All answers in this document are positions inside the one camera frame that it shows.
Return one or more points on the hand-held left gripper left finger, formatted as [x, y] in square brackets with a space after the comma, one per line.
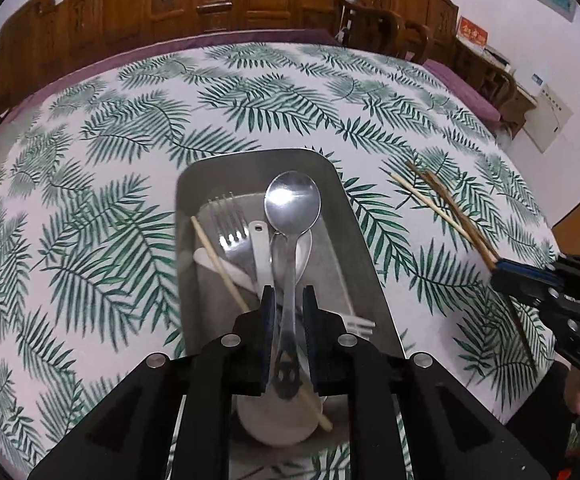
[270, 340]

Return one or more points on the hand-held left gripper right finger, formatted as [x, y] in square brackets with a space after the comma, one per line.
[311, 345]

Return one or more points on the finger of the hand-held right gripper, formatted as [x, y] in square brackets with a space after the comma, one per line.
[519, 269]
[519, 292]

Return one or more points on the white plastic fork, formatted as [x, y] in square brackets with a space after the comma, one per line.
[362, 325]

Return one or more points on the brown wooden chopstick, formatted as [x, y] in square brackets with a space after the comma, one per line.
[462, 217]
[449, 207]

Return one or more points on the small metal spoon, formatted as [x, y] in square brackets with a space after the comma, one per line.
[306, 255]

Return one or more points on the light bamboo chopstick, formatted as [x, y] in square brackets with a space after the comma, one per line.
[220, 265]
[439, 215]

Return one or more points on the white plastic spoon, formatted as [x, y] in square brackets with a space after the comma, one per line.
[261, 250]

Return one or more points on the metal fork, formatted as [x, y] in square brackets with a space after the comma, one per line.
[232, 242]

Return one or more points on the grey metal tray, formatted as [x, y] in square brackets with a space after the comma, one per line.
[340, 240]

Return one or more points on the large metal spoon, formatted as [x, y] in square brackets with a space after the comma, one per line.
[292, 202]

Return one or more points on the person's right hand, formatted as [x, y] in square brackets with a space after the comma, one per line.
[578, 392]

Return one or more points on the wooden side table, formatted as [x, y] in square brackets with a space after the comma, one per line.
[499, 85]

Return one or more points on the small purple seat cushion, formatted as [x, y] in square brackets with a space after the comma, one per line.
[464, 90]

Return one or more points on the leaf printed tablecloth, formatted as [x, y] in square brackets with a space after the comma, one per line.
[120, 185]

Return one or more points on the red desk calendar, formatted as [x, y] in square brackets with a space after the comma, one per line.
[473, 32]

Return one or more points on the carved wooden armchair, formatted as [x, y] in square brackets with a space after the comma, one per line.
[394, 5]

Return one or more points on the white wall electrical box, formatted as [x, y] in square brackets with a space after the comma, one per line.
[549, 117]

